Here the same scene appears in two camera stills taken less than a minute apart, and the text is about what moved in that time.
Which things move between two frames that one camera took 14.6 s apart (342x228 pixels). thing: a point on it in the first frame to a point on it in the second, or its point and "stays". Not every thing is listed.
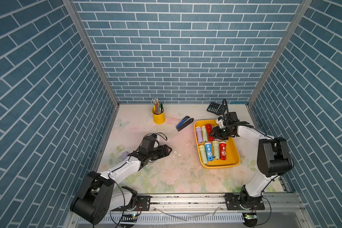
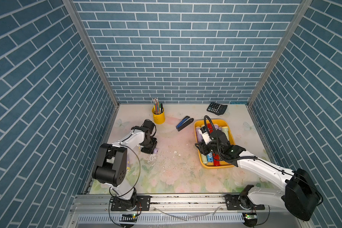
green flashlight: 203,154 stays
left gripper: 164,153 to 150,150
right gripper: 215,134 to 202,147
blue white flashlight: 208,146 stays
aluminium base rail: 202,210 stays
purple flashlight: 199,134 stays
